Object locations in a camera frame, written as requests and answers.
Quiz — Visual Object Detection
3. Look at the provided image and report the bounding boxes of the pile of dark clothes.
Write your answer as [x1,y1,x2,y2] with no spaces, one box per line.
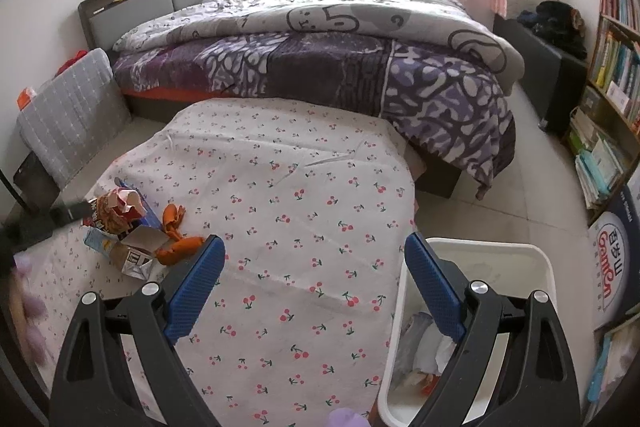
[516,0,589,61]

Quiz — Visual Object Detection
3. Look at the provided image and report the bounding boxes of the white tissue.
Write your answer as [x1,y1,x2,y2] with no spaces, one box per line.
[415,332,467,375]

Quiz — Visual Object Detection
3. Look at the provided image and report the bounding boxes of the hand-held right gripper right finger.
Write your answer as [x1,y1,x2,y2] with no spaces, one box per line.
[404,232,584,427]

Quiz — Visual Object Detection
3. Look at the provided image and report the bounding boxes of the black cabinet with clothes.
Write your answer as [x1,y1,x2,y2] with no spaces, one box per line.
[492,14,589,134]

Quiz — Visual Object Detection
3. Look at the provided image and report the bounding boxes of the orange sausage wrapper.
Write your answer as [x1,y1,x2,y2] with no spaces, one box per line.
[156,236,207,266]

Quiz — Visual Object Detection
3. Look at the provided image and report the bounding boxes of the small orange peel piece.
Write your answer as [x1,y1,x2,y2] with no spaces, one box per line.
[162,204,187,239]

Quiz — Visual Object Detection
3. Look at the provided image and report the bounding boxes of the red cloth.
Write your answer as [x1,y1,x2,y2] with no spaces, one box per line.
[56,50,92,76]

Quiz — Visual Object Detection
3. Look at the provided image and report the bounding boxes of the wooden bookshelf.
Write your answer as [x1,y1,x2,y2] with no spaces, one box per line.
[561,0,640,214]

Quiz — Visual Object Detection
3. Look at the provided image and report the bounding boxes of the purple patterned blanket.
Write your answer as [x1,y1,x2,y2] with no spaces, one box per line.
[112,32,517,202]

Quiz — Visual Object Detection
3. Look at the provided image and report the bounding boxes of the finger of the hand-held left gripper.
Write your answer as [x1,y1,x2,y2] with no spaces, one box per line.
[31,200,94,234]

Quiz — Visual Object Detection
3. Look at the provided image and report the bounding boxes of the grey cartoon print duvet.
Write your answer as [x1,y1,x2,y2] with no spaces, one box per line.
[112,0,524,96]

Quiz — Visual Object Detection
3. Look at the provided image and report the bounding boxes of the grey quilted cover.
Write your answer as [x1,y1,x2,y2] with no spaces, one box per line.
[15,48,133,188]

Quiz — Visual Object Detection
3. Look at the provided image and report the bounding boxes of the black waste bin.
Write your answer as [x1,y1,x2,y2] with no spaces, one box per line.
[12,154,62,219]

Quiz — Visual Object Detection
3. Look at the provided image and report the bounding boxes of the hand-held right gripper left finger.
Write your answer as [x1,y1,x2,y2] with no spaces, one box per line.
[50,234,227,427]

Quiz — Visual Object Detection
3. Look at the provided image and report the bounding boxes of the white plastic bin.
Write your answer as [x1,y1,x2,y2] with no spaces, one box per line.
[377,237,559,427]

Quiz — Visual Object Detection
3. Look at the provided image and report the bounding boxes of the rows of shelved books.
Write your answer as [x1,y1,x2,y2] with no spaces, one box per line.
[570,0,640,210]

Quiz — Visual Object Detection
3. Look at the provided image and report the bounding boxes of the person's left hand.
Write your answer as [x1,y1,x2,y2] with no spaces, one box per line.
[7,257,49,365]

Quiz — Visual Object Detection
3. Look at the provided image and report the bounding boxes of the opened pale blue carton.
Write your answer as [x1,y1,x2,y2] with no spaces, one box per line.
[84,226,169,282]

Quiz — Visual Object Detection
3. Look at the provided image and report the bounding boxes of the person's right hand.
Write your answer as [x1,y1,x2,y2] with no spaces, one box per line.
[327,409,372,427]

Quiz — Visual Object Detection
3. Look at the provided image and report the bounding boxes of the grey padded bed headboard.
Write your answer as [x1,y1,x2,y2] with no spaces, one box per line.
[77,0,234,54]

